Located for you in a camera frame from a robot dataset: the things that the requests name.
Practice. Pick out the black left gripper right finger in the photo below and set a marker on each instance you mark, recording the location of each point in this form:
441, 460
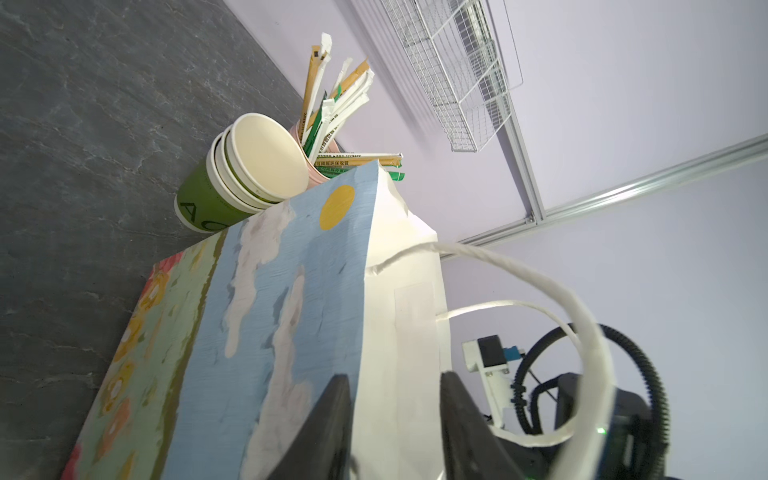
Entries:
470, 450

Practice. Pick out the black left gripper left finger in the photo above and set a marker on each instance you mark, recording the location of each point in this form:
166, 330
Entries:
321, 449

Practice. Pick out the illustrated paper bag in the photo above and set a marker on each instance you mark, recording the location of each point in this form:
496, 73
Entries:
233, 341

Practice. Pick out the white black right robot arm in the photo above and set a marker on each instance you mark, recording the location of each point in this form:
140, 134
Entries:
577, 426

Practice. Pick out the brown wrapped straw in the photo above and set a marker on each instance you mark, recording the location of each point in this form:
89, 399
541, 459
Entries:
355, 160

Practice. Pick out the stack of paper cups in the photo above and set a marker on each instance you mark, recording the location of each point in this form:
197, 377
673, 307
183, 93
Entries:
252, 165

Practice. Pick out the green wrapped straw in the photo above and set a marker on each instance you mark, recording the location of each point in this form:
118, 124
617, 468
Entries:
326, 121

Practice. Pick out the white wrapped straw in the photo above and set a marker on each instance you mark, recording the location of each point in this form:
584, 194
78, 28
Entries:
355, 84

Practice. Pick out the long white wire shelf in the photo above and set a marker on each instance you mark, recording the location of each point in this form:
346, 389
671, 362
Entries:
464, 57

